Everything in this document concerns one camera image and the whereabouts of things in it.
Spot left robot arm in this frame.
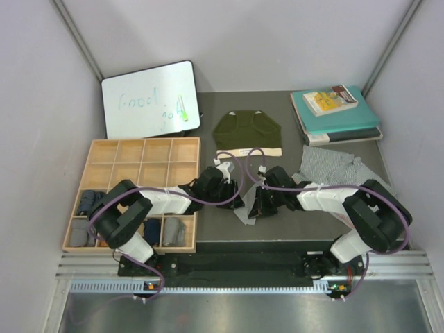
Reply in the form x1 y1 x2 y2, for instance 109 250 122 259
87 162 244 277

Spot grey rolled garment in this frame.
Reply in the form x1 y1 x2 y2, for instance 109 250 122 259
162 217 186 247

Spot light grey underwear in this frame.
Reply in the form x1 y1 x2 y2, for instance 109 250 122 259
234 185 256 226

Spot dark blue rolled socks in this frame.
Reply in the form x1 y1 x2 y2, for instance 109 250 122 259
76 189 105 216

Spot wooden compartment tray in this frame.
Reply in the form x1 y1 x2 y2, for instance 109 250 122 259
62 137 200 253

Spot white whiteboard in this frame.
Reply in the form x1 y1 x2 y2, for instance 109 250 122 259
101 60 200 139

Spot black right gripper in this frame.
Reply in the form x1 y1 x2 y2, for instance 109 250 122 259
250 185 285 219

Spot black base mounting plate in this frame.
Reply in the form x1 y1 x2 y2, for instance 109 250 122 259
117 241 368 287

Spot grey striped boxer shorts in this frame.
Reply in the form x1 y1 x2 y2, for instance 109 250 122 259
293 144 398 226

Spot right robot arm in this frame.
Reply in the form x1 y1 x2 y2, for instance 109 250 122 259
248 166 412 278

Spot green whiteboard marker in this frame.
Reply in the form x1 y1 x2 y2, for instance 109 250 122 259
178 95 188 122

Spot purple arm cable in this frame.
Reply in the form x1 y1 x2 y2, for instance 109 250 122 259
245 148 413 302
86 156 246 302

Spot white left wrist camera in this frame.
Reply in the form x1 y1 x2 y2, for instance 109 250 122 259
213 159 234 182

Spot grey rolled socks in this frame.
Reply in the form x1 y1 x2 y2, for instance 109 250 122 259
69 219 95 247

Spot green sports bra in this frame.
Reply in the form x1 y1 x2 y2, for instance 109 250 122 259
212 110 282 157

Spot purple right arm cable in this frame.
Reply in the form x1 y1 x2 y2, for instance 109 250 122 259
245 148 413 302

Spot yellow paperback book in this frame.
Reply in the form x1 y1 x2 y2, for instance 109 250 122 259
302 85 359 117

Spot navy rolled garment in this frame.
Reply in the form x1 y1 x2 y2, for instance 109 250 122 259
143 219 161 246

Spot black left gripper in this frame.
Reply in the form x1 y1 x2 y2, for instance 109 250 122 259
204 179 244 210

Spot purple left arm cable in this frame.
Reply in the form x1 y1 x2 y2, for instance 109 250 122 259
86 156 246 302

